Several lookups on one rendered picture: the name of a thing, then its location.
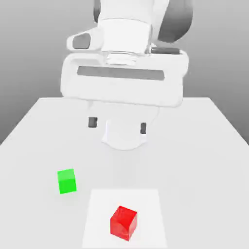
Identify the small green cube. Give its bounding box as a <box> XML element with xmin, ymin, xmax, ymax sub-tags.
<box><xmin>57</xmin><ymin>168</ymin><xmax>77</xmax><ymax>195</ymax></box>

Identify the small red cube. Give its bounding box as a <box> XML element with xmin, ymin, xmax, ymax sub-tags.
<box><xmin>109</xmin><ymin>205</ymin><xmax>138</xmax><ymax>242</ymax></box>

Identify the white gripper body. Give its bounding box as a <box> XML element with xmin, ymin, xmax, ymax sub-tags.
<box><xmin>59</xmin><ymin>50</ymin><xmax>190</xmax><ymax>109</ymax></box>

